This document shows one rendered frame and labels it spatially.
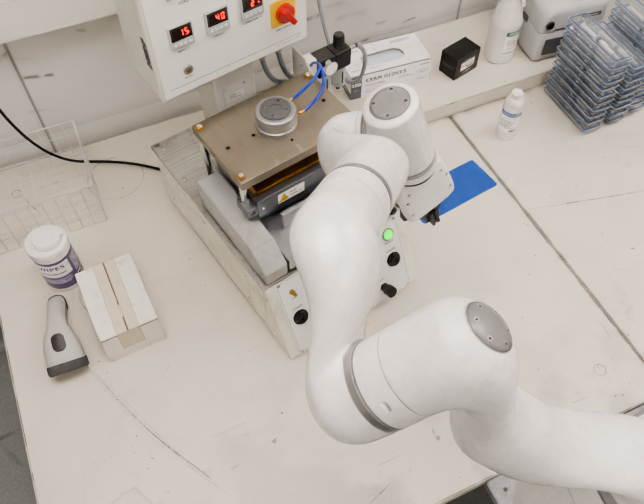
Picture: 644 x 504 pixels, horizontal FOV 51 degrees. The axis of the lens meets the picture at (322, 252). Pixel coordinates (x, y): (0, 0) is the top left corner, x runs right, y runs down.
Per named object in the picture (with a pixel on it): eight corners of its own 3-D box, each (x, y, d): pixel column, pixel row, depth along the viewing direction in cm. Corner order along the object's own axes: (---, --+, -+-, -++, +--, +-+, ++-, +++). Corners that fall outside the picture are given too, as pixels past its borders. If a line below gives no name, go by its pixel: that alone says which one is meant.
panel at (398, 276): (299, 354, 139) (273, 285, 128) (410, 283, 149) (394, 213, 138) (304, 359, 137) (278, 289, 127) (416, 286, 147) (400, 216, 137)
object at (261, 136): (183, 139, 137) (171, 91, 127) (307, 80, 147) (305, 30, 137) (245, 215, 126) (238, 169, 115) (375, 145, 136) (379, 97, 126)
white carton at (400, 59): (333, 72, 182) (334, 50, 176) (410, 53, 187) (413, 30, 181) (350, 101, 176) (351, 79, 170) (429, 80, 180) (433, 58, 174)
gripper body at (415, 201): (400, 195, 106) (415, 229, 116) (450, 156, 107) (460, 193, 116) (373, 168, 111) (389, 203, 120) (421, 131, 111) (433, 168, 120)
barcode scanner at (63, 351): (36, 309, 146) (22, 290, 139) (72, 296, 147) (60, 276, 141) (55, 388, 135) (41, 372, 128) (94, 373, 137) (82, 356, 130)
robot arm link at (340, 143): (273, 237, 86) (340, 157, 111) (395, 234, 80) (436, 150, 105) (258, 171, 82) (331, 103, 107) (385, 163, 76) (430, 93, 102)
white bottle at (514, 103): (496, 125, 177) (509, 83, 165) (515, 129, 176) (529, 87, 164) (493, 138, 174) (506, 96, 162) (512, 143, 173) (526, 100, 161)
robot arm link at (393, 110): (375, 178, 107) (432, 175, 104) (351, 128, 96) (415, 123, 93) (380, 136, 110) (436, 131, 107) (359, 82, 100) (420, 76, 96)
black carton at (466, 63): (438, 69, 183) (441, 49, 177) (460, 56, 186) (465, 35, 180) (453, 81, 180) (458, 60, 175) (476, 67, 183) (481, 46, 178)
